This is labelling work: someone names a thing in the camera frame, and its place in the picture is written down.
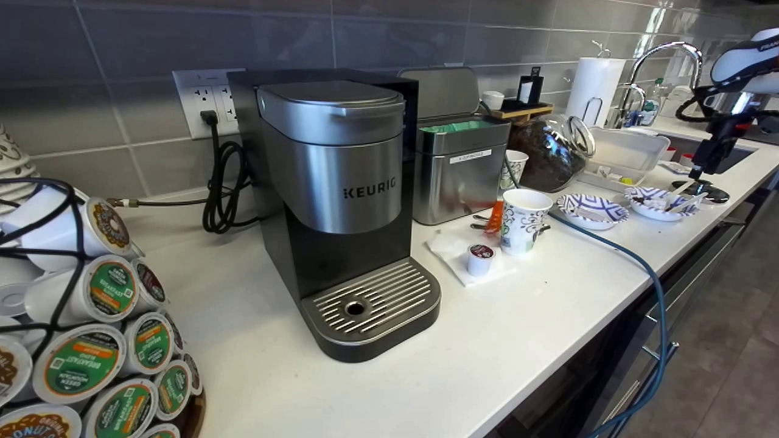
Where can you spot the stainless steel box green label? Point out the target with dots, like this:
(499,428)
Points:
(457,174)

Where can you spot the silver black Keurig coffee machine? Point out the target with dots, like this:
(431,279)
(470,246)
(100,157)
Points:
(341,202)

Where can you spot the single coffee pod dark lid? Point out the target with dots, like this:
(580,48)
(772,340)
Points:
(479,258)

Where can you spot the white ribbed object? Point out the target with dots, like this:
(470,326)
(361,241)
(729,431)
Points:
(12,160)

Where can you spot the orange plastic item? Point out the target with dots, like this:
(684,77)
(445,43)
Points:
(494,220)

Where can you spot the red label coffee pod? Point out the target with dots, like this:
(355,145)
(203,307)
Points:
(150,282)

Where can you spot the green label coffee pod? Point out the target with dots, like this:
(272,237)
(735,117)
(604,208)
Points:
(111,289)
(81,363)
(122,410)
(173,391)
(150,341)

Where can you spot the blue patterned paper plate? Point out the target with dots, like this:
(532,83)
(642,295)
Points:
(590,211)

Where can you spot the patterned ceramic bowl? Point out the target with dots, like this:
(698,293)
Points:
(661,206)

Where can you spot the white paper towel roll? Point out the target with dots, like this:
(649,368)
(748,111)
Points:
(596,81)

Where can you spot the steel sink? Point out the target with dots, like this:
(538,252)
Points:
(746,154)

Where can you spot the patterned paper cup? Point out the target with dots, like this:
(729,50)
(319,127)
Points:
(512,169)
(524,223)

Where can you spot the black rectangular item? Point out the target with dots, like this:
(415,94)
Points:
(529,87)

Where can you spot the glass container of coffee beans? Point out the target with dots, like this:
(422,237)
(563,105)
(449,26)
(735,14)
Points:
(548,160)

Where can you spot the white paper napkin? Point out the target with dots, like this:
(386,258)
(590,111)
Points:
(445,256)

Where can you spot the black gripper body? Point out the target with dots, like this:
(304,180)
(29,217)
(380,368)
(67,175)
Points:
(716,147)

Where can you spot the chrome faucet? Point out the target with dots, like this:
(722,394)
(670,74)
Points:
(678,53)

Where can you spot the wooden holder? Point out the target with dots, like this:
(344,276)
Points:
(524,112)

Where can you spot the brown label coffee pod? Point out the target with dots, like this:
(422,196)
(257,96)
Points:
(111,225)
(38,424)
(10,368)

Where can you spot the metal paper towel holder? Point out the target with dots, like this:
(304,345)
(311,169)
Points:
(591,112)

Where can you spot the white wall power outlet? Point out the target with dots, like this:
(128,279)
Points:
(203,94)

